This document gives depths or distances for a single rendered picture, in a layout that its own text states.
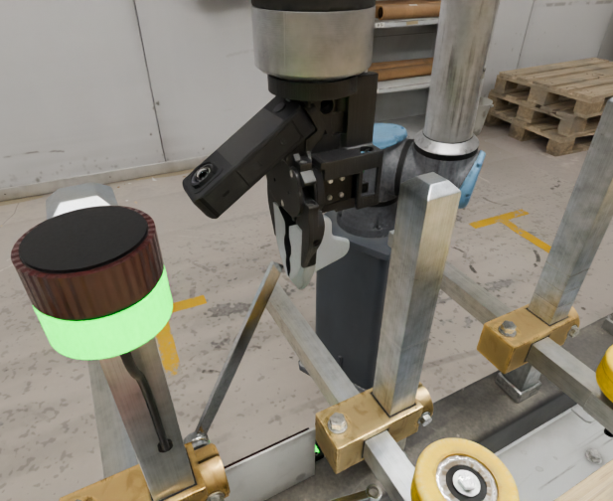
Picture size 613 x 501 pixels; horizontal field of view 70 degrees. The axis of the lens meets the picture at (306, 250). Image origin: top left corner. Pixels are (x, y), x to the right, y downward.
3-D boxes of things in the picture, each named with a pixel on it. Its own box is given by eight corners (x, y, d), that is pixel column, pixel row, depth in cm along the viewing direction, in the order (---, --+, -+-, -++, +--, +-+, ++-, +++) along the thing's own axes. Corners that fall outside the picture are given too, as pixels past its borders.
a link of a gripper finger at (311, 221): (324, 272, 40) (326, 185, 35) (309, 277, 40) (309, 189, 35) (300, 247, 44) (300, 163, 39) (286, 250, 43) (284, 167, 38)
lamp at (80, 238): (122, 465, 33) (16, 218, 21) (196, 434, 35) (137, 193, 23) (136, 542, 29) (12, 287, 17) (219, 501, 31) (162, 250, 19)
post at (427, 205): (360, 482, 63) (400, 173, 36) (380, 471, 65) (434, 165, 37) (374, 504, 61) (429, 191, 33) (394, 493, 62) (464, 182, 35)
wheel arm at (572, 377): (385, 249, 80) (387, 229, 78) (400, 244, 81) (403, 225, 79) (620, 448, 48) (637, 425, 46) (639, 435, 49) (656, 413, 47)
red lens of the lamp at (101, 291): (29, 259, 22) (12, 223, 21) (150, 231, 24) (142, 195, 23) (29, 337, 18) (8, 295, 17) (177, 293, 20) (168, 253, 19)
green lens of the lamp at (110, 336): (46, 297, 24) (31, 264, 22) (159, 266, 26) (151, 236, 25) (49, 378, 19) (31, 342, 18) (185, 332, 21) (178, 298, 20)
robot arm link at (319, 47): (283, 15, 27) (230, 1, 34) (285, 96, 30) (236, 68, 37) (401, 7, 30) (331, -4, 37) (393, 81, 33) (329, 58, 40)
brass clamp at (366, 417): (312, 434, 53) (312, 409, 50) (402, 392, 58) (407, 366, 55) (338, 480, 48) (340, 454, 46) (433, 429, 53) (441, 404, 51)
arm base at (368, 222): (324, 224, 127) (324, 193, 121) (357, 199, 140) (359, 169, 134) (383, 246, 118) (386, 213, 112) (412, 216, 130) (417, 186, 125)
